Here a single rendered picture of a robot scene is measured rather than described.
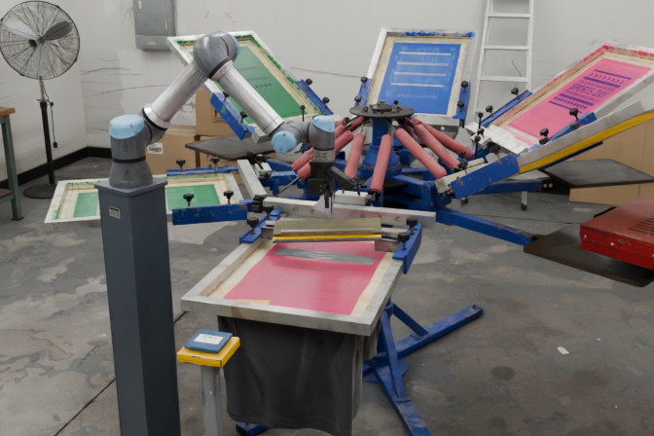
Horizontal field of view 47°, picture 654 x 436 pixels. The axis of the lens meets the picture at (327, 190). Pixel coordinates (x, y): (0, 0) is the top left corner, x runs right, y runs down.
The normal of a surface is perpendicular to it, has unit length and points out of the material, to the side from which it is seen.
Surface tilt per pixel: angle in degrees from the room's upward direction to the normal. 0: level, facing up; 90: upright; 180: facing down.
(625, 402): 0
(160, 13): 90
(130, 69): 90
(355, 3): 90
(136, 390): 90
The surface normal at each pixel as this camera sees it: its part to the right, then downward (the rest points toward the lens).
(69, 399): 0.00, -0.96
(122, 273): -0.59, 0.24
